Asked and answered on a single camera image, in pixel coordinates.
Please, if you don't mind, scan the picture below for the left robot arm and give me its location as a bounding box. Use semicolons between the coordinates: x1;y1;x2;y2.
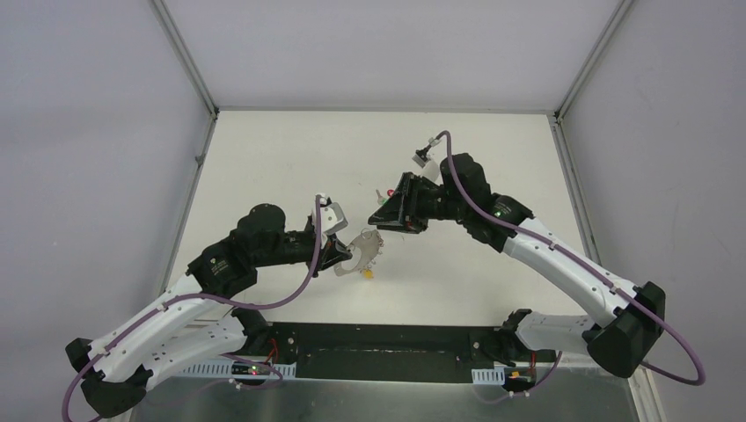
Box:
62;194;352;421

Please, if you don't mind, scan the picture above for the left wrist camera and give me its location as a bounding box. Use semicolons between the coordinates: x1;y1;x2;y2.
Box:
311;193;348;236

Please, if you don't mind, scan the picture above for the purple cable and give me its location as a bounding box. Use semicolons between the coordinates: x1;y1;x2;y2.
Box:
61;194;327;422
428;130;707;403

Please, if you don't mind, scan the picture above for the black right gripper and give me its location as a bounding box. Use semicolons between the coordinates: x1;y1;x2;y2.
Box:
368;172;469;234

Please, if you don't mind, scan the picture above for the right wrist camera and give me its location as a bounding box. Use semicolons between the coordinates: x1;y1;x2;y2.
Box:
412;138;440;183

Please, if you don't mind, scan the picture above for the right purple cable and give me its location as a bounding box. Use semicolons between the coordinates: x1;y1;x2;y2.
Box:
428;130;707;403

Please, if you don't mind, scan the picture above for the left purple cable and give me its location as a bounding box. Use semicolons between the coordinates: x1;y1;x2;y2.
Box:
61;194;327;422

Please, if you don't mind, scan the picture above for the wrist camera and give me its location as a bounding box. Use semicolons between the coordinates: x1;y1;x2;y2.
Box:
311;193;348;236
412;138;440;183

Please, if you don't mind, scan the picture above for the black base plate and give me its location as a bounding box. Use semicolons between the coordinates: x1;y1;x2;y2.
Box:
256;322;558;386

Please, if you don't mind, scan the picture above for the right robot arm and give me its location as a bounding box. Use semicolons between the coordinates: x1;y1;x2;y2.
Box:
368;153;666;378

